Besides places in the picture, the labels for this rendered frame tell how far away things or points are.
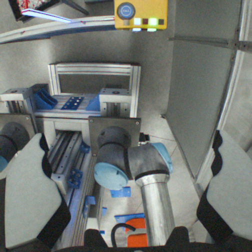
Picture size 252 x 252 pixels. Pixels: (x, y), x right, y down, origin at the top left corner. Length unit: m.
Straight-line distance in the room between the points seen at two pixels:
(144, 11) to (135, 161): 0.46
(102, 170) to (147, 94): 1.31
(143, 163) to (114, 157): 0.10
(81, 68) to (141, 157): 1.10
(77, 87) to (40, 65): 0.55
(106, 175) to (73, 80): 1.14
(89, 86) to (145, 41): 0.69
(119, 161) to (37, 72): 1.56
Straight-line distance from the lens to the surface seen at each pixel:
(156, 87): 1.69
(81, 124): 0.77
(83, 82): 1.47
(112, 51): 1.59
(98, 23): 0.73
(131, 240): 3.65
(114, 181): 0.52
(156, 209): 0.45
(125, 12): 0.50
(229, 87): 0.76
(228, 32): 0.82
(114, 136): 0.60
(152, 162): 0.47
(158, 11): 0.52
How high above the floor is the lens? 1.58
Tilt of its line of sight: 58 degrees down
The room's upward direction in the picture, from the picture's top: 180 degrees clockwise
